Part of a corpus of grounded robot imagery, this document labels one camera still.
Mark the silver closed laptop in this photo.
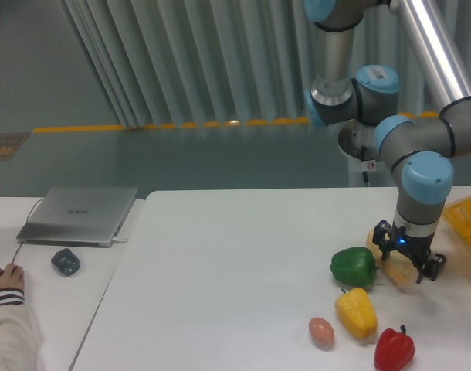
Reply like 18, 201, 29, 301
17, 187, 137, 247

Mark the person's hand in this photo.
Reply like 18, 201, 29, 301
0, 263, 25, 291

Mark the yellow bell pepper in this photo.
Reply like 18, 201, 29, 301
334, 288, 378, 339

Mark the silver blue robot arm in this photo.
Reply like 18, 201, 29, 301
304, 1, 471, 280

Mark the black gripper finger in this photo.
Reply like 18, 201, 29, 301
411, 253, 447, 284
372, 220, 394, 260

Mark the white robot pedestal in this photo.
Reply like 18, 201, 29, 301
338, 120, 404, 187

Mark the dark grey small device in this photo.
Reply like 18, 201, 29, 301
51, 248, 80, 277

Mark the red bell pepper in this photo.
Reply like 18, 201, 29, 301
374, 324, 415, 371

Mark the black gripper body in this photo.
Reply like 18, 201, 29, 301
388, 223, 432, 267

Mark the green bell pepper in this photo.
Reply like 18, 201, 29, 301
330, 247, 377, 288

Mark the forearm in cream sleeve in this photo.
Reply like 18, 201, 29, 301
0, 288, 37, 370

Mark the grey mouse cable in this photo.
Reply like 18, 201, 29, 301
11, 197, 46, 264

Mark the grey pleated curtain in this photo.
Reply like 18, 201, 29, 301
56, 0, 441, 129

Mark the yellow plastic basket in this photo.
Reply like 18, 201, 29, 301
442, 195, 471, 255

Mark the black pedestal cable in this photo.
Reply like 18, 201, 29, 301
359, 145, 371, 189

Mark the triangular toasted bread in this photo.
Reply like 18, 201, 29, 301
366, 229, 418, 288

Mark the pink egg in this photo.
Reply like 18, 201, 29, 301
308, 317, 334, 345

